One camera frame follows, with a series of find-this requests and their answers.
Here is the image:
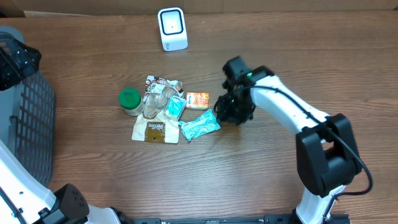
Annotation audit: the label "teal snack packet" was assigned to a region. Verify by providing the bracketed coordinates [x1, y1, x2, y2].
[178, 110, 221, 142]

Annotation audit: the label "orange tissue pack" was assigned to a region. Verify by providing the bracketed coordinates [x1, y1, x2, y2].
[186, 92, 210, 110]

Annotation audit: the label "small teal tissue pack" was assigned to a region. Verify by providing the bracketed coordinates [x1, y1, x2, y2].
[165, 96, 187, 121]

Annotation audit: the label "beige dried mushroom bag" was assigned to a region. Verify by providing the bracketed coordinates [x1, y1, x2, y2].
[132, 75, 184, 144]

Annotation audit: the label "clear jar white contents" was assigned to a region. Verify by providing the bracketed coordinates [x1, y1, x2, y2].
[119, 88, 144, 116]

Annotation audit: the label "green bottle cap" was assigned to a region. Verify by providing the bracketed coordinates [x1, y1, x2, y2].
[119, 88, 142, 110]

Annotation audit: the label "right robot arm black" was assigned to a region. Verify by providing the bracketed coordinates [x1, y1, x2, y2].
[214, 57, 364, 223]

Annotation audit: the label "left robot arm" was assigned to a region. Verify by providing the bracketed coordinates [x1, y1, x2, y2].
[1, 26, 132, 224]

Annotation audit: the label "white barcode scanner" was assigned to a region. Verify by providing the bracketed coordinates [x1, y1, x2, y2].
[157, 7, 188, 52]

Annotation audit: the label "grey plastic shopping basket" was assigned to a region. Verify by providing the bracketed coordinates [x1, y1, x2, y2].
[1, 26, 56, 186]

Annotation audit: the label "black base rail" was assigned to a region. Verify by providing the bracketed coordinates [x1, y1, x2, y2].
[132, 214, 294, 224]

